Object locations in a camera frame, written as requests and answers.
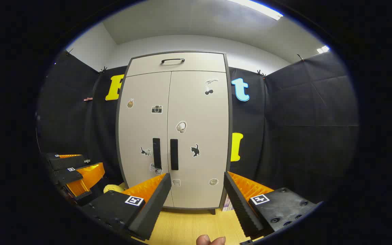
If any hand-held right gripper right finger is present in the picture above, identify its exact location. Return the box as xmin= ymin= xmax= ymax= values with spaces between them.
xmin=224 ymin=171 xmax=319 ymax=239

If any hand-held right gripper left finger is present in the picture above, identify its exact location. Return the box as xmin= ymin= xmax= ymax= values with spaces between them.
xmin=80 ymin=173 xmax=172 ymax=241

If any beige double-door shoe cabinet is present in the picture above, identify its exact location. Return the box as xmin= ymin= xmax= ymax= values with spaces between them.
xmin=116 ymin=51 xmax=233 ymax=215

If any beige cabinet door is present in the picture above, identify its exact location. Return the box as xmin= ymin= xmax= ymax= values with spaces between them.
xmin=118 ymin=71 xmax=174 ymax=208
xmin=167 ymin=71 xmax=230 ymax=209

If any beige cabinet drawer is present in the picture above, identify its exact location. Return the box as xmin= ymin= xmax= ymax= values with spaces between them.
xmin=126 ymin=52 xmax=226 ymax=77

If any small white printed box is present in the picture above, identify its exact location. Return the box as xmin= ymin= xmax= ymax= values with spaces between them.
xmin=222 ymin=194 xmax=234 ymax=212

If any yellow plush toy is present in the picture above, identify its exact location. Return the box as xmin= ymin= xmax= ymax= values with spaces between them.
xmin=103 ymin=184 xmax=127 ymax=194

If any black backdrop cloth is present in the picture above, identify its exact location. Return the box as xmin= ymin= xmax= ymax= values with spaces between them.
xmin=36 ymin=49 xmax=359 ymax=205

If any long ceiling light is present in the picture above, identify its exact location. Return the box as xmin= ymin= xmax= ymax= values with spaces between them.
xmin=228 ymin=0 xmax=284 ymax=21

